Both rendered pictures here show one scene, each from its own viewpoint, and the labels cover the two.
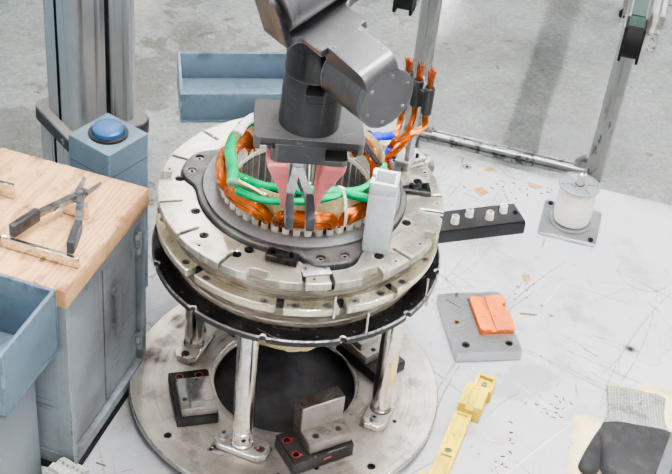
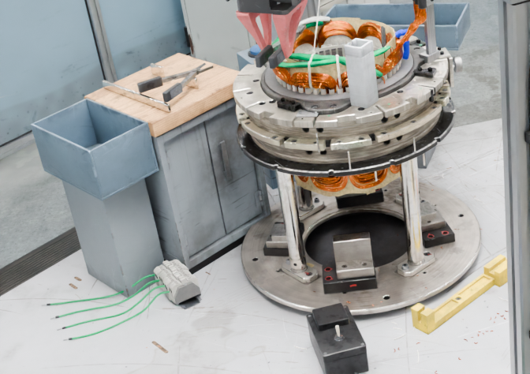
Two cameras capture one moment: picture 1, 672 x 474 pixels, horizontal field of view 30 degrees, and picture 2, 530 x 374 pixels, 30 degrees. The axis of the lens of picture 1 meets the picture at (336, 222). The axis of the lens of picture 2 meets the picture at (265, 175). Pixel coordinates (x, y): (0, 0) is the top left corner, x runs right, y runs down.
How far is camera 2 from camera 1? 0.72 m
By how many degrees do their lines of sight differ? 32
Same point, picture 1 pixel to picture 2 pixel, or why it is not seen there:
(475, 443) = (489, 300)
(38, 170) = (189, 64)
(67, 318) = (160, 146)
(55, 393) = (166, 207)
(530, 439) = not seen: outside the picture
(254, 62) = (390, 11)
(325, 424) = (356, 260)
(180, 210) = (246, 80)
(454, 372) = (503, 252)
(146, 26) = not seen: hidden behind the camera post
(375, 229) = (355, 86)
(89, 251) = (184, 104)
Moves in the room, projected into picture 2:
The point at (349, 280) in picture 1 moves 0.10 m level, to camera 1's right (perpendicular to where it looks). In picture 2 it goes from (326, 121) to (393, 130)
